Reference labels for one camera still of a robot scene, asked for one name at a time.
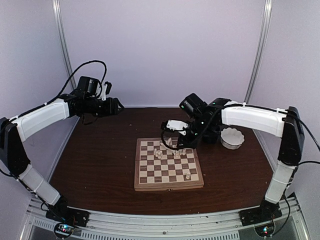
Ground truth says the lying white queen piece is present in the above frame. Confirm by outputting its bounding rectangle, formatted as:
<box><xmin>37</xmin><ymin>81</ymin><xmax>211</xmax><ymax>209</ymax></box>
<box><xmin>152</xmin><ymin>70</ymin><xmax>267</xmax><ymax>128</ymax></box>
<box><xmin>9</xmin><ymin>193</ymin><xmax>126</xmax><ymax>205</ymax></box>
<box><xmin>166</xmin><ymin>137</ymin><xmax>173</xmax><ymax>147</ymax></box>

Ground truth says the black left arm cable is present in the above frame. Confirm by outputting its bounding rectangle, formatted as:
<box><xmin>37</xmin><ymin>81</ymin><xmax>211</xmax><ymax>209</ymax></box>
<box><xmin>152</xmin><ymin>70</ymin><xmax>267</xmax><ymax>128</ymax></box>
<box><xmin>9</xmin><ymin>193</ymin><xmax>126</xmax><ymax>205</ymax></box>
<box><xmin>56</xmin><ymin>59</ymin><xmax>108</xmax><ymax>101</ymax></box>

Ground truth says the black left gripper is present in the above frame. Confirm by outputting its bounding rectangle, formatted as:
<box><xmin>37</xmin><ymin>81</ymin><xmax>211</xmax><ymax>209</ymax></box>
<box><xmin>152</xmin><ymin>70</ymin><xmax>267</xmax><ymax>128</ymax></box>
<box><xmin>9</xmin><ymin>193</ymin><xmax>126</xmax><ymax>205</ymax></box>
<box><xmin>85</xmin><ymin>97</ymin><xmax>125</xmax><ymax>118</ymax></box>

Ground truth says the right aluminium corner post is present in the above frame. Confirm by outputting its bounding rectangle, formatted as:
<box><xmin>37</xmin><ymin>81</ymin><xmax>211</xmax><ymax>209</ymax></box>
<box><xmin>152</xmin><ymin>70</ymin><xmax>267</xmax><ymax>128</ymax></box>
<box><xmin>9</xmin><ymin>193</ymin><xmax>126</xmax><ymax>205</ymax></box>
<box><xmin>244</xmin><ymin>0</ymin><xmax>273</xmax><ymax>104</ymax></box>

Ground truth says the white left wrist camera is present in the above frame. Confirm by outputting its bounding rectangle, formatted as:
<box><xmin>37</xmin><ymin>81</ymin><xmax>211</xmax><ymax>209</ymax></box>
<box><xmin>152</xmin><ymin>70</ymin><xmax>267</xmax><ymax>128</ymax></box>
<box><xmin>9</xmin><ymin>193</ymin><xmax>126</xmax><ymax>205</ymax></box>
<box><xmin>100</xmin><ymin>81</ymin><xmax>112</xmax><ymax>101</ymax></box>

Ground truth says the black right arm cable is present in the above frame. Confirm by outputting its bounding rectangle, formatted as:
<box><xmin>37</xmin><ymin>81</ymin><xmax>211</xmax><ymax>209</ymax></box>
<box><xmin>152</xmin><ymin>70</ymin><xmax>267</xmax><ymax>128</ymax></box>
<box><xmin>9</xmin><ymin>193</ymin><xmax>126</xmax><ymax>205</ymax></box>
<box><xmin>160</xmin><ymin>124</ymin><xmax>186</xmax><ymax>152</ymax></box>

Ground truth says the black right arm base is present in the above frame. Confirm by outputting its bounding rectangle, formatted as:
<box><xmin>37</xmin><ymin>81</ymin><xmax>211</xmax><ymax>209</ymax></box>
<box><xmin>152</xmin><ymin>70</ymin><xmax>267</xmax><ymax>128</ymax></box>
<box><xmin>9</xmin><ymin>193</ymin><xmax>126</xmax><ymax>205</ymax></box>
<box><xmin>239</xmin><ymin>199</ymin><xmax>283</xmax><ymax>226</ymax></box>

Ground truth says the left aluminium corner post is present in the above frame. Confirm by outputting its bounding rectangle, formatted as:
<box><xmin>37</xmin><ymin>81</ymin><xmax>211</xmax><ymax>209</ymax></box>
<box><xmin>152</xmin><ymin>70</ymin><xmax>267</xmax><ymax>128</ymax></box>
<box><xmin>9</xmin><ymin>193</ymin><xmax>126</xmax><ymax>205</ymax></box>
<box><xmin>52</xmin><ymin>0</ymin><xmax>73</xmax><ymax>76</ymax></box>

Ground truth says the wooden chess board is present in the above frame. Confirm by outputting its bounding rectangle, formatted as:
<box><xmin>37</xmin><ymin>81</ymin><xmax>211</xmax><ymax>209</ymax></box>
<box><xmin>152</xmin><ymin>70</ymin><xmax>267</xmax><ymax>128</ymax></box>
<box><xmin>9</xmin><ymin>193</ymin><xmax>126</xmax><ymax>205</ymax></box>
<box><xmin>134</xmin><ymin>138</ymin><xmax>204</xmax><ymax>192</ymax></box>

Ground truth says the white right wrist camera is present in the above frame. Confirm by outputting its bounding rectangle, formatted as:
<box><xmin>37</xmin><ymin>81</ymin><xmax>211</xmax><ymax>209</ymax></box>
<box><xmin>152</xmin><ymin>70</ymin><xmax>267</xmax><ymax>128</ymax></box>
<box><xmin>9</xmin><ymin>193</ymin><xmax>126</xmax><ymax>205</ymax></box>
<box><xmin>160</xmin><ymin>119</ymin><xmax>189</xmax><ymax>132</ymax></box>

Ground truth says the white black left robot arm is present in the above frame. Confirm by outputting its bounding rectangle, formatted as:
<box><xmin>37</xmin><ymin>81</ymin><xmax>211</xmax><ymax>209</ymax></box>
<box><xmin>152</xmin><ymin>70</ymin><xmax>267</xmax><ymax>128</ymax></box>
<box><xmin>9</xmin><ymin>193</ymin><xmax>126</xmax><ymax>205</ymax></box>
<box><xmin>0</xmin><ymin>76</ymin><xmax>124</xmax><ymax>222</ymax></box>

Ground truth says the white rook corner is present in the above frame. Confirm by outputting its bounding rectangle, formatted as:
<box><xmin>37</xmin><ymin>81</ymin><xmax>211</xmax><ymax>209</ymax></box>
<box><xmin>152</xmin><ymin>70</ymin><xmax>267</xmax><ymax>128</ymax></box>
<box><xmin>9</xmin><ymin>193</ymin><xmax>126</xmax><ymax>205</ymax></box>
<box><xmin>184</xmin><ymin>172</ymin><xmax>191</xmax><ymax>181</ymax></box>

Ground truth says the lying white king piece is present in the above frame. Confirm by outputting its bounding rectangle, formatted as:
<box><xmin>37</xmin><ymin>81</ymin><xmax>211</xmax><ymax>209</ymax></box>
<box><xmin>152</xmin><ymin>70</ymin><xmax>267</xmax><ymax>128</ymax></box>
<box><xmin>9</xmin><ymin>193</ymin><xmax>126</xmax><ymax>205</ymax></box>
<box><xmin>160</xmin><ymin>142</ymin><xmax>173</xmax><ymax>151</ymax></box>

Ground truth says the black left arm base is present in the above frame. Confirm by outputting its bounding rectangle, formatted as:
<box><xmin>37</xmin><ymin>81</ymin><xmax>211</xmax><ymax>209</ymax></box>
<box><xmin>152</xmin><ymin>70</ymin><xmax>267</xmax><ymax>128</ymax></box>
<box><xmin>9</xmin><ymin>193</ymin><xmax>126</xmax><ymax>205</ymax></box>
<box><xmin>39</xmin><ymin>195</ymin><xmax>90</xmax><ymax>227</ymax></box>

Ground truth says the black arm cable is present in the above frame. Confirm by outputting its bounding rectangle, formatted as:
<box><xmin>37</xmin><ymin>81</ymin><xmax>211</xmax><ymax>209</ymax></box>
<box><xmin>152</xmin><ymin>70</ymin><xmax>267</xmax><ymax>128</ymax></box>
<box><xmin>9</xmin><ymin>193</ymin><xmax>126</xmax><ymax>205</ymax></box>
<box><xmin>160</xmin><ymin>124</ymin><xmax>186</xmax><ymax>152</ymax></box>
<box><xmin>56</xmin><ymin>59</ymin><xmax>108</xmax><ymax>101</ymax></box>

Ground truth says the white scalloped bowl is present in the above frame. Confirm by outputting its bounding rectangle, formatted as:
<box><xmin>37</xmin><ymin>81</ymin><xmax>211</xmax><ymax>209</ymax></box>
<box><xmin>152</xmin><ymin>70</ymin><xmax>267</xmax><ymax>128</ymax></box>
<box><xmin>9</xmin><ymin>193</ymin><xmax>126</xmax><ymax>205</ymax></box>
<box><xmin>220</xmin><ymin>127</ymin><xmax>245</xmax><ymax>150</ymax></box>

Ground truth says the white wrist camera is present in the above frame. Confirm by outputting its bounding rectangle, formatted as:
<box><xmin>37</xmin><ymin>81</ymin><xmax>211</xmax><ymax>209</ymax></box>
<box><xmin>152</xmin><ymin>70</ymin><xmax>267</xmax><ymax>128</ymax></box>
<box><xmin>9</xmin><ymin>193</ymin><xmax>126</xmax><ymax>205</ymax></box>
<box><xmin>100</xmin><ymin>81</ymin><xmax>112</xmax><ymax>101</ymax></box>
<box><xmin>160</xmin><ymin>119</ymin><xmax>189</xmax><ymax>132</ymax></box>

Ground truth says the aluminium corner post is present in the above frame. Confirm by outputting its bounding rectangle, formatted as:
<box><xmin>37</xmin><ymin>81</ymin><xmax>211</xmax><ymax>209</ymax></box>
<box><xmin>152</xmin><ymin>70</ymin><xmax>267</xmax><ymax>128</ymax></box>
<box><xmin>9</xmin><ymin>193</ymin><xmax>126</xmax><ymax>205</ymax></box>
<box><xmin>52</xmin><ymin>0</ymin><xmax>73</xmax><ymax>76</ymax></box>
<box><xmin>244</xmin><ymin>0</ymin><xmax>273</xmax><ymax>104</ymax></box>

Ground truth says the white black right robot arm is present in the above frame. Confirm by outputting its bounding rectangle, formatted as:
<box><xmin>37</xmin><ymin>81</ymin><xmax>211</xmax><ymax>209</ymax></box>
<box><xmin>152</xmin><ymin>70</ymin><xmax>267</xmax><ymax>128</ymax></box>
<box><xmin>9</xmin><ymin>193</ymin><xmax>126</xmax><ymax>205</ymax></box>
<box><xmin>167</xmin><ymin>93</ymin><xmax>305</xmax><ymax>221</ymax></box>

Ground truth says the white pawn cluster piece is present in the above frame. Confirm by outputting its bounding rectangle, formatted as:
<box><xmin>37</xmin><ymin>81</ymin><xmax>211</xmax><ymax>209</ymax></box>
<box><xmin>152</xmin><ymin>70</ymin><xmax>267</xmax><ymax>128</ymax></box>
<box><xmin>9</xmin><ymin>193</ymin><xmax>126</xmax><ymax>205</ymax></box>
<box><xmin>153</xmin><ymin>149</ymin><xmax>163</xmax><ymax>160</ymax></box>

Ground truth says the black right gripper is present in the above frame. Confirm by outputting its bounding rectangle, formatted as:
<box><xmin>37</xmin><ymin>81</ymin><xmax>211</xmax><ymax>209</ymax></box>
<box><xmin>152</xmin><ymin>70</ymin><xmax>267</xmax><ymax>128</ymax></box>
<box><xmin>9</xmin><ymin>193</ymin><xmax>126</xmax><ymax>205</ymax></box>
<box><xmin>176</xmin><ymin>117</ymin><xmax>213</xmax><ymax>150</ymax></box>

